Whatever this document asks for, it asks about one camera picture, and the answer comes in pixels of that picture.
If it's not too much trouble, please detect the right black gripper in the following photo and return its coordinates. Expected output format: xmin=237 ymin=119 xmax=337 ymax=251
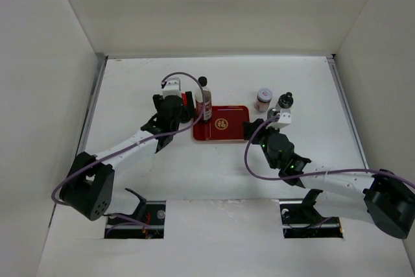
xmin=243 ymin=118 xmax=282 ymax=169

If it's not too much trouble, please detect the red lid chili sauce jar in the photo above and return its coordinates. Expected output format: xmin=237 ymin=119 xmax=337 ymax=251
xmin=180 ymin=91 xmax=196 ymax=123

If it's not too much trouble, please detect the soy sauce bottle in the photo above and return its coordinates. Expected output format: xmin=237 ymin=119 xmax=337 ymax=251
xmin=195 ymin=76 xmax=213 ymax=123

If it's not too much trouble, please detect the clear lid salt grinder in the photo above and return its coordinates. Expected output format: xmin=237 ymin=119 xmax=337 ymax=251
xmin=267 ymin=107 xmax=281 ymax=122

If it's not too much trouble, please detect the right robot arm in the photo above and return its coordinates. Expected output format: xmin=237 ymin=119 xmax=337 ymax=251
xmin=243 ymin=117 xmax=414 ymax=239

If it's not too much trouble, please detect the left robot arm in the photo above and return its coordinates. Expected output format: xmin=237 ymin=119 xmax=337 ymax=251
xmin=53 ymin=91 xmax=196 ymax=224

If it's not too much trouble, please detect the black top pepper grinder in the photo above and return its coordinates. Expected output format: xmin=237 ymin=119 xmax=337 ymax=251
xmin=277 ymin=92 xmax=294 ymax=109

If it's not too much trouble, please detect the white lid spice jar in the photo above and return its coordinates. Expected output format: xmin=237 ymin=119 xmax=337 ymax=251
xmin=254 ymin=88 xmax=273 ymax=112

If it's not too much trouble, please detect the red rectangular tray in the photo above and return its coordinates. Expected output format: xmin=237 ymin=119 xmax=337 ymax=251
xmin=193 ymin=105 xmax=250 ymax=142

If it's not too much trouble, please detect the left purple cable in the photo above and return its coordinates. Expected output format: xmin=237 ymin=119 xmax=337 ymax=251
xmin=51 ymin=71 xmax=206 ymax=204

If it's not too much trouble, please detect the purple cable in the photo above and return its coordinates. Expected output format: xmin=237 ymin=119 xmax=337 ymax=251
xmin=243 ymin=115 xmax=415 ymax=190
xmin=51 ymin=71 xmax=206 ymax=204

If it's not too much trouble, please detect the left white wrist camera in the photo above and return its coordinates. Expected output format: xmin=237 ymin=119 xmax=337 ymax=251
xmin=161 ymin=77 xmax=182 ymax=99

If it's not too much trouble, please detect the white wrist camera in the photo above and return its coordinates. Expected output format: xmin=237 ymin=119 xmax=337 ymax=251
xmin=161 ymin=77 xmax=182 ymax=99
xmin=273 ymin=112 xmax=292 ymax=129

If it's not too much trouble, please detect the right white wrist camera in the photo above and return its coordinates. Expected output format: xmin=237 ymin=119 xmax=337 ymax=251
xmin=273 ymin=112 xmax=292 ymax=129

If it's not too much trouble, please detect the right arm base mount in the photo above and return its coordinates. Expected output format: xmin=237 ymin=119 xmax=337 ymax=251
xmin=279 ymin=189 xmax=343 ymax=239

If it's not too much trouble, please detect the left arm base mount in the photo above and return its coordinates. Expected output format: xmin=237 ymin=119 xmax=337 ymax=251
xmin=104 ymin=188 xmax=167 ymax=239

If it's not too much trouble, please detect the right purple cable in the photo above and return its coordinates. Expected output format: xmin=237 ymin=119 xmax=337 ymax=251
xmin=243 ymin=115 xmax=415 ymax=190

